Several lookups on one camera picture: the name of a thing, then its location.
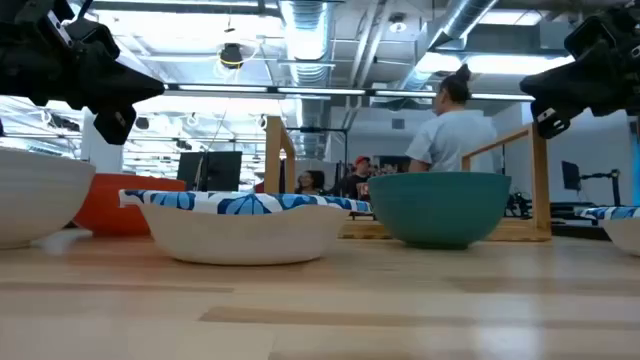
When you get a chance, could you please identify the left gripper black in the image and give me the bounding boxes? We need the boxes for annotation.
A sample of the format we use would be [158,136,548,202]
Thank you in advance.
[44,0,166,111]

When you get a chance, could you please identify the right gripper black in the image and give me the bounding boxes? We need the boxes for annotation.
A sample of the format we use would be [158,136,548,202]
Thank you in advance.
[519,4,640,119]

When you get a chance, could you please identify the orange bowl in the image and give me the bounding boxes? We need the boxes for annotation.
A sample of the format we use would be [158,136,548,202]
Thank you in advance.
[73,172,187,238]

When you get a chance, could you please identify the white ceramic bowl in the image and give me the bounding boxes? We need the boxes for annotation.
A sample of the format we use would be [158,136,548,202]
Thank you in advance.
[0,146,97,250]

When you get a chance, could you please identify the blue floral paper bowl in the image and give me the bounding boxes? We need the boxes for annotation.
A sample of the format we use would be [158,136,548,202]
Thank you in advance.
[574,205,640,257]
[118,188,374,266]

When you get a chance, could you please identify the teal bowl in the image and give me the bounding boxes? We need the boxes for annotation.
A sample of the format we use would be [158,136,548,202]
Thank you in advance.
[367,171,513,250]

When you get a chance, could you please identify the monitor on black arm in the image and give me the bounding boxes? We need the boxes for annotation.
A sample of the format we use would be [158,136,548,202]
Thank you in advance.
[560,159,623,207]

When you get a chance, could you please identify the wooden shelf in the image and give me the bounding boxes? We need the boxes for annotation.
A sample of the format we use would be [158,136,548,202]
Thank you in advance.
[263,115,553,243]

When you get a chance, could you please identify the black monitor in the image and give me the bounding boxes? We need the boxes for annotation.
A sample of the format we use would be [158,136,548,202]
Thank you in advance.
[176,150,244,193]

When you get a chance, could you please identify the person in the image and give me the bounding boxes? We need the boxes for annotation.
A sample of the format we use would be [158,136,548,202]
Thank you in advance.
[404,63,500,174]
[294,169,326,196]
[342,155,374,202]

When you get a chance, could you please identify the black bar with light strips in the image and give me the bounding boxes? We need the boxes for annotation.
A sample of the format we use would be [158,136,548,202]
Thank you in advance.
[163,82,536,102]

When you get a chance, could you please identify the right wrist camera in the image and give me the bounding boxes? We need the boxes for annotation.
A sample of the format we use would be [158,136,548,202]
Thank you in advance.
[530,99,572,140]

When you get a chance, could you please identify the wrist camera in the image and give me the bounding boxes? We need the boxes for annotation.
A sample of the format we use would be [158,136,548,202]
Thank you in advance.
[530,99,572,140]
[92,103,137,146]

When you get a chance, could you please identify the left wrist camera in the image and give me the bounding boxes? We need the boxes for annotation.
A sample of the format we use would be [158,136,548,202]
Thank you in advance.
[92,103,137,146]

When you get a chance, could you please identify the ceiling-mounted black camera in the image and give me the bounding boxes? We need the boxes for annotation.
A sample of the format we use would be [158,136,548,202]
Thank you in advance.
[218,42,245,70]

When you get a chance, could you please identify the silver ventilation duct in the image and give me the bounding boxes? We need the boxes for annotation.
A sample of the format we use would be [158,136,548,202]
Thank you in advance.
[399,0,501,91]
[277,0,337,87]

